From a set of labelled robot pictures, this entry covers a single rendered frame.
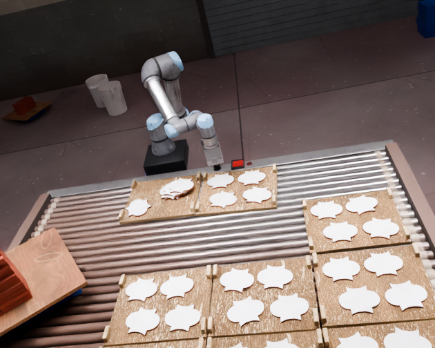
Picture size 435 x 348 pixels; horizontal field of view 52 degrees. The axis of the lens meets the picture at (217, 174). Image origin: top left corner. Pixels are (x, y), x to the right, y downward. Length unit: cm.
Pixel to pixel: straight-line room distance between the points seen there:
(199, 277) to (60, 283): 60
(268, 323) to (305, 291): 20
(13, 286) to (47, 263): 24
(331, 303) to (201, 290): 52
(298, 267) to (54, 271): 107
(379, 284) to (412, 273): 14
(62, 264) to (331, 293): 117
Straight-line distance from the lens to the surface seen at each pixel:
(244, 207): 225
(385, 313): 176
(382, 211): 214
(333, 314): 176
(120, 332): 191
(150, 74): 247
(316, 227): 207
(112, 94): 589
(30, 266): 226
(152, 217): 237
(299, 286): 185
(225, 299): 186
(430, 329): 174
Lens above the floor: 233
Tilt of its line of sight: 34 degrees down
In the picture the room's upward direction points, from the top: 15 degrees counter-clockwise
